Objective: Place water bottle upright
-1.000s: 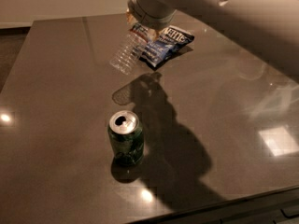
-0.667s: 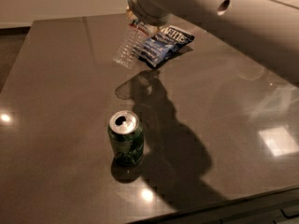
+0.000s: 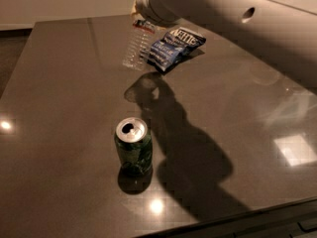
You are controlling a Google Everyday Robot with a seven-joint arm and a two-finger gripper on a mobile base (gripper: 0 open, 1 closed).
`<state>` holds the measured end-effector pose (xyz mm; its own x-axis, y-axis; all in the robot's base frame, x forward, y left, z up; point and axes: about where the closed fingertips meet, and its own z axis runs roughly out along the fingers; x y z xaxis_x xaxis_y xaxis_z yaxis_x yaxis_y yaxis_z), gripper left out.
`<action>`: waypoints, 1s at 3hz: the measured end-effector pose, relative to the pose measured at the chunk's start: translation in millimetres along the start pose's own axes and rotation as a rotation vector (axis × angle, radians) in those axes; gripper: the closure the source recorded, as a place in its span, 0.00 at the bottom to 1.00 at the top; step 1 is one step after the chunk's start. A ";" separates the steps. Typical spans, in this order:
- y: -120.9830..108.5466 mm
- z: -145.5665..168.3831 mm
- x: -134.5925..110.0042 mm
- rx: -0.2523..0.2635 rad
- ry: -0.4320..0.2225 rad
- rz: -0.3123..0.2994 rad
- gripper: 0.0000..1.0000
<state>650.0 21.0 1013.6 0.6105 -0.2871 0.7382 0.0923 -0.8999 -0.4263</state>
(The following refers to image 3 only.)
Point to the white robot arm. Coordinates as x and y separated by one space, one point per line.
282 33

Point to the green soda can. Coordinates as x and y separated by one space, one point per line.
134 146

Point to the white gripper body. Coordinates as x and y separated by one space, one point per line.
148 4

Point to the clear plastic water bottle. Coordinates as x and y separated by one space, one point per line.
138 48

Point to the blue Kettle chips bag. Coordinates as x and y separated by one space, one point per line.
173 47

